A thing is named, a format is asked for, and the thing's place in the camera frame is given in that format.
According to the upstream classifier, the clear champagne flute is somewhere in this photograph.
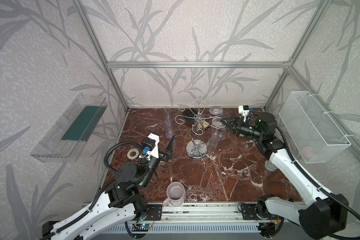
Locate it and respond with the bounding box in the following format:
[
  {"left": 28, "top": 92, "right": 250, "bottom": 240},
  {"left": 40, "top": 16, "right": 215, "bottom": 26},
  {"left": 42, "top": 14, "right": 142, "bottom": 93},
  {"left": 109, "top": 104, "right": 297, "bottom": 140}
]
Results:
[
  {"left": 207, "top": 117, "right": 225, "bottom": 153},
  {"left": 163, "top": 107, "right": 174, "bottom": 139},
  {"left": 209, "top": 106, "right": 224, "bottom": 116}
]

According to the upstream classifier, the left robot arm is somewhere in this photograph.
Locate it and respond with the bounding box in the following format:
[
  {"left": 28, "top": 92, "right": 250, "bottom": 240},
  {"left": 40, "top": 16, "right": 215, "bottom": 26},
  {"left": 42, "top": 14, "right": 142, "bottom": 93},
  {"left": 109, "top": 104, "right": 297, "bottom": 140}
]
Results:
[{"left": 42, "top": 134, "right": 175, "bottom": 240}]

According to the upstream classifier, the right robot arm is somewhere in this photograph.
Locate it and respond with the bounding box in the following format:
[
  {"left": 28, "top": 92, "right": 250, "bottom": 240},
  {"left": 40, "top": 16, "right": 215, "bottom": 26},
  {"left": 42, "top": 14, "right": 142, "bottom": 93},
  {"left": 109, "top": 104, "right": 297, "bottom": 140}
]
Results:
[{"left": 220, "top": 112, "right": 360, "bottom": 240}]

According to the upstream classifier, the chrome wine glass rack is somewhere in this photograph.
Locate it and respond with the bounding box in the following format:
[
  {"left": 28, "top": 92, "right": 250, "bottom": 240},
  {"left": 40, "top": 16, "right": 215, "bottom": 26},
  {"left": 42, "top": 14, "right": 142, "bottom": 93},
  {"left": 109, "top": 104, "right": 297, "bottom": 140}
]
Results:
[{"left": 175, "top": 99, "right": 221, "bottom": 160}]

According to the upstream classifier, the black yellow work glove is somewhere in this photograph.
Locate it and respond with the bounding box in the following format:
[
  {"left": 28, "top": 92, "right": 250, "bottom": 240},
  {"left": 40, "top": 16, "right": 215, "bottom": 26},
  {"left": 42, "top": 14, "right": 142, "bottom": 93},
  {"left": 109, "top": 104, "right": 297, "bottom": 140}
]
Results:
[{"left": 182, "top": 108, "right": 210, "bottom": 130}]

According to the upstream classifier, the roll of tape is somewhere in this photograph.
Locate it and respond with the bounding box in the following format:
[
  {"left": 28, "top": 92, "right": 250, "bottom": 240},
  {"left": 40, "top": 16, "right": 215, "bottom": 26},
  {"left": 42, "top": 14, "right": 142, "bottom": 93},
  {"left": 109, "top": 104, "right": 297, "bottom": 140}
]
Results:
[{"left": 127, "top": 149, "right": 140, "bottom": 160}]

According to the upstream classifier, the lilac ceramic mug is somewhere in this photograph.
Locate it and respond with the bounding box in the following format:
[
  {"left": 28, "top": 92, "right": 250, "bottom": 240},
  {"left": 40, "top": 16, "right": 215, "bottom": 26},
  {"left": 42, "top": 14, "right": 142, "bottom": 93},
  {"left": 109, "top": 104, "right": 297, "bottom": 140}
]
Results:
[{"left": 162, "top": 182, "right": 186, "bottom": 207}]

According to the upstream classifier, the green circuit board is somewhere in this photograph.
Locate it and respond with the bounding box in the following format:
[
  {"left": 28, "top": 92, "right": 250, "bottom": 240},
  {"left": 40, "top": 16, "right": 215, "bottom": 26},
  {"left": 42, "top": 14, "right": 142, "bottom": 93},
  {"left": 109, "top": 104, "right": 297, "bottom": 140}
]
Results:
[{"left": 132, "top": 222, "right": 154, "bottom": 232}]

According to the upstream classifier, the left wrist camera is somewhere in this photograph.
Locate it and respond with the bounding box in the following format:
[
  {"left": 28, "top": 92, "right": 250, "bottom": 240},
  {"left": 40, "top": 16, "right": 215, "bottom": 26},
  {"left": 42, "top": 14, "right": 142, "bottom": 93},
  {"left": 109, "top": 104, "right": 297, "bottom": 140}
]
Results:
[{"left": 139, "top": 133, "right": 160, "bottom": 161}]

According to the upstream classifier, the aluminium front rail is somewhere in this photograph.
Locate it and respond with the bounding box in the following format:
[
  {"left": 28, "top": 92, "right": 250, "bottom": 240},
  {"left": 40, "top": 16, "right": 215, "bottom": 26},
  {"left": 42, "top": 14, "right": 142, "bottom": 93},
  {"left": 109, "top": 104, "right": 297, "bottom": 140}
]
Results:
[{"left": 92, "top": 201, "right": 328, "bottom": 224}]

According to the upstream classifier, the white wire wall basket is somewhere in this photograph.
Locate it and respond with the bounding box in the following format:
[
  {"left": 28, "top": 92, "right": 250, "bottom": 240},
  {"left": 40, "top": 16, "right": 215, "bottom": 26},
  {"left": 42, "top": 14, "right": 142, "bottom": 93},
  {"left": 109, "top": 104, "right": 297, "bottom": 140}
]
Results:
[{"left": 279, "top": 91, "right": 352, "bottom": 164}]

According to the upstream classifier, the clear acrylic wall shelf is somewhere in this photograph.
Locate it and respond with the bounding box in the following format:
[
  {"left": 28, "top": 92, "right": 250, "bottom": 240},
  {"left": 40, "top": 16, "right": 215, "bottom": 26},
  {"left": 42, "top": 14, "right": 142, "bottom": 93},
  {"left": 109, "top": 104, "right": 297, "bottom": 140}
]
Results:
[{"left": 30, "top": 94, "right": 108, "bottom": 163}]

